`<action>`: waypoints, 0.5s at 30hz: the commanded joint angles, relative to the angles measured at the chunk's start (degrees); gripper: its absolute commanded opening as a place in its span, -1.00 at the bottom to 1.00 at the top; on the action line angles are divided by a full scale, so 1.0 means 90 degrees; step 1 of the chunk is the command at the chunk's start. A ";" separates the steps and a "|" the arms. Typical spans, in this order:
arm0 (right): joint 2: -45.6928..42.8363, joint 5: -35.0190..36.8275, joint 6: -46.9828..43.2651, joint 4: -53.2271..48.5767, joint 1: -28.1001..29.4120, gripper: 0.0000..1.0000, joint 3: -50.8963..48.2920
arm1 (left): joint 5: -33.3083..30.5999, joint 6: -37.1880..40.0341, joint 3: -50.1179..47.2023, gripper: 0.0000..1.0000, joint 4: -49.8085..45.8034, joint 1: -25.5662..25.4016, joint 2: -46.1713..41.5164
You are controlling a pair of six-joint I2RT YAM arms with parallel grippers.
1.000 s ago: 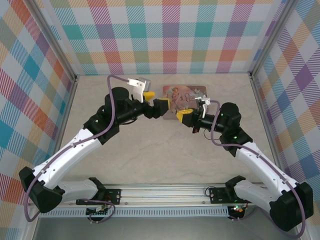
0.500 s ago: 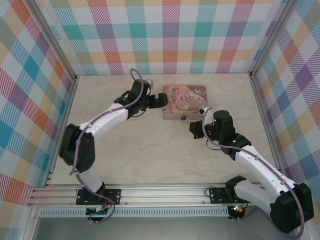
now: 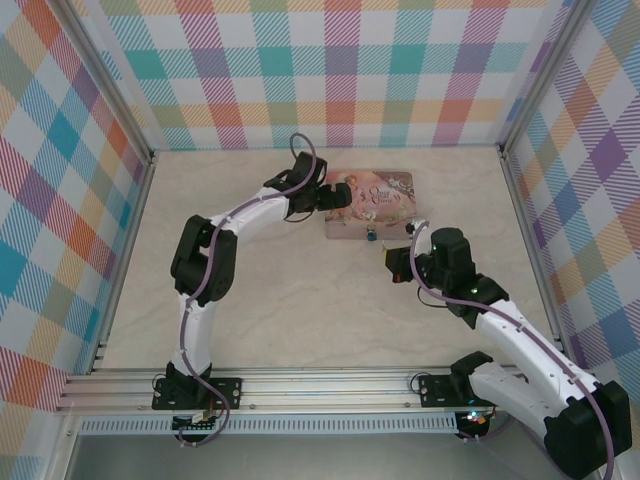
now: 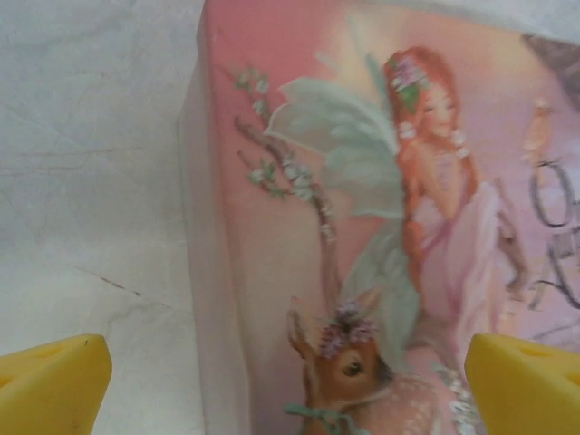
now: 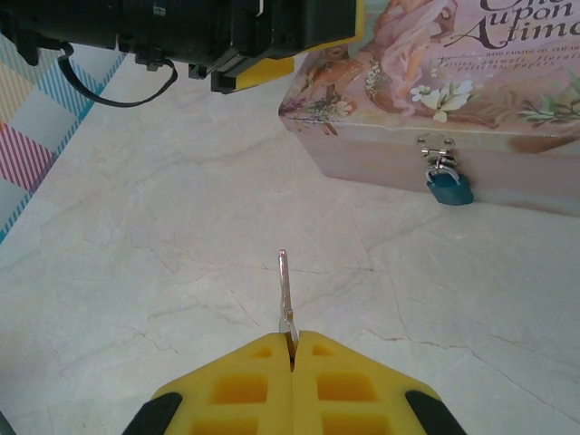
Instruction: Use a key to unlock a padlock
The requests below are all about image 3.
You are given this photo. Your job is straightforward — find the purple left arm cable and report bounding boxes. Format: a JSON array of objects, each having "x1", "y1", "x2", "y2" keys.
[{"x1": 174, "y1": 132, "x2": 321, "y2": 448}]

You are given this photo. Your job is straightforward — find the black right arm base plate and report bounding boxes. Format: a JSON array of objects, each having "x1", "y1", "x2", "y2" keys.
[{"x1": 417, "y1": 370, "x2": 481, "y2": 409}]

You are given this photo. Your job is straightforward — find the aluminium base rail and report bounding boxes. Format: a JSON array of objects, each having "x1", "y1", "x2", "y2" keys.
[{"x1": 53, "y1": 364, "x2": 526, "y2": 414}]

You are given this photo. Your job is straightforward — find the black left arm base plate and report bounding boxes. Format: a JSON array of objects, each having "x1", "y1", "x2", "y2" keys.
[{"x1": 151, "y1": 375, "x2": 244, "y2": 412}]

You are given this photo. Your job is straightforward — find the slotted grey cable duct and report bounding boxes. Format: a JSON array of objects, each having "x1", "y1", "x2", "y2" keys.
[{"x1": 78, "y1": 412, "x2": 460, "y2": 435}]

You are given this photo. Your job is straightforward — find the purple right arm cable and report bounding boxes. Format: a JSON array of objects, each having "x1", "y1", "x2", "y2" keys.
[{"x1": 408, "y1": 222, "x2": 617, "y2": 480}]

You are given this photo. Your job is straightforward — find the pink illustrated tin box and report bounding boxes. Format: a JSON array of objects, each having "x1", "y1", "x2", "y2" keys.
[{"x1": 322, "y1": 169, "x2": 417, "y2": 242}]

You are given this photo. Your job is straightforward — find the aluminium frame post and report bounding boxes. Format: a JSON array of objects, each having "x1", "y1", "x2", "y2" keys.
[
  {"x1": 54, "y1": 0, "x2": 157, "y2": 376},
  {"x1": 497, "y1": 0, "x2": 591, "y2": 351}
]

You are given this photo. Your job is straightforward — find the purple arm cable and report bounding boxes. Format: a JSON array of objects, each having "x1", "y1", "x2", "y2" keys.
[
  {"x1": 408, "y1": 222, "x2": 617, "y2": 480},
  {"x1": 174, "y1": 132, "x2": 321, "y2": 448}
]

